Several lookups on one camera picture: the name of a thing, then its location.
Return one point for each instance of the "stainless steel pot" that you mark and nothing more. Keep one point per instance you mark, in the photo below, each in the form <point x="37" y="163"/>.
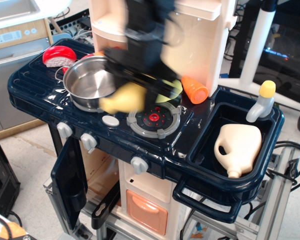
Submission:
<point x="87" y="81"/>

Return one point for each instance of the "grey left stove knob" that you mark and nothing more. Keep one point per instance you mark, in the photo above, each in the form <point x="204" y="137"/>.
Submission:
<point x="64" y="130"/>

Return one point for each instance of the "black computer case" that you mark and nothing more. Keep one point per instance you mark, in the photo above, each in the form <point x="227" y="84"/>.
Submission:
<point x="9" y="185"/>

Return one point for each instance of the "aluminium frame cart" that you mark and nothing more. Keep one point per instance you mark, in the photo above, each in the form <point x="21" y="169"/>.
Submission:
<point x="263" y="226"/>

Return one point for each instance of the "yellow toy banana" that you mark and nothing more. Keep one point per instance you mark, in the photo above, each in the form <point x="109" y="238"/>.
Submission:
<point x="128" y="98"/>

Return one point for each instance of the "wooden appliance with panel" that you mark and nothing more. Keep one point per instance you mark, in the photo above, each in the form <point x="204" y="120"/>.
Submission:
<point x="25" y="32"/>

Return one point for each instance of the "navy oven door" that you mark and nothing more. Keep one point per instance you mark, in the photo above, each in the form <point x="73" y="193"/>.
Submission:
<point x="69" y="182"/>

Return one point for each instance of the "grey yellow toy faucet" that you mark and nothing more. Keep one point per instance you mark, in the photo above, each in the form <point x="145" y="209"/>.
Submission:
<point x="264" y="103"/>

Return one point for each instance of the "orange toy carrot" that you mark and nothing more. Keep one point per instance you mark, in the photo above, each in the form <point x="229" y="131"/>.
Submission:
<point x="196" y="91"/>

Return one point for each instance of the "orange toy drawer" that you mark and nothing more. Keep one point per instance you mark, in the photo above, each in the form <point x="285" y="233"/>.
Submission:
<point x="147" y="213"/>

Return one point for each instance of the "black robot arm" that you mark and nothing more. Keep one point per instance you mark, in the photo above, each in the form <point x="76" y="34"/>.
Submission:
<point x="146" y="20"/>

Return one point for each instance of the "orange red toy can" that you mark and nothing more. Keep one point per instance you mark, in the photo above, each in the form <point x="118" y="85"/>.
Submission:
<point x="102" y="52"/>

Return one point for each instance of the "toy kitchen play set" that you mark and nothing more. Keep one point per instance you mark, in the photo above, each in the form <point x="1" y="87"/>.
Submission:
<point x="183" y="171"/>

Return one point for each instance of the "grey oval button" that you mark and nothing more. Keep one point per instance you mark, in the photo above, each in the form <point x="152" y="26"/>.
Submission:
<point x="110" y="121"/>

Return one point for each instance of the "cream toy jug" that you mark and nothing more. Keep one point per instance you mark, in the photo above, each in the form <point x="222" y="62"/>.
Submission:
<point x="237" y="147"/>

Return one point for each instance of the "white stand pole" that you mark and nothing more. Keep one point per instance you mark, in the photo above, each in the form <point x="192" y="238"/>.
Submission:
<point x="262" y="27"/>

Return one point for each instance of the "grey right stove knob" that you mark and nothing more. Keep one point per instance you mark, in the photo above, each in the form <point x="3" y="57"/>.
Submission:
<point x="139" y="165"/>

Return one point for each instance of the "grey stove knob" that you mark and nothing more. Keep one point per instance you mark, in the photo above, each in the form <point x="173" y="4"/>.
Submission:
<point x="139" y="165"/>
<point x="89" y="142"/>
<point x="64" y="130"/>

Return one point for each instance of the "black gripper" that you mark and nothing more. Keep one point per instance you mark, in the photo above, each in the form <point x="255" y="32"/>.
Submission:
<point x="141" y="63"/>

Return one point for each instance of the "grey toy stove burner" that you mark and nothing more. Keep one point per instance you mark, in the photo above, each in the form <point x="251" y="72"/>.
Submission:
<point x="157" y="122"/>

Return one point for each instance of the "grey middle stove knob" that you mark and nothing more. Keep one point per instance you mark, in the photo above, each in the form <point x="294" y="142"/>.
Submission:
<point x="89" y="142"/>

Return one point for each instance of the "green toy plate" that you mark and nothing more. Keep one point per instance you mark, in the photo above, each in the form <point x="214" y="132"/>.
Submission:
<point x="165" y="97"/>

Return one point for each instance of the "yellow cloth object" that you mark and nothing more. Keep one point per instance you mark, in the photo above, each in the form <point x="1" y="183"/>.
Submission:
<point x="15" y="229"/>

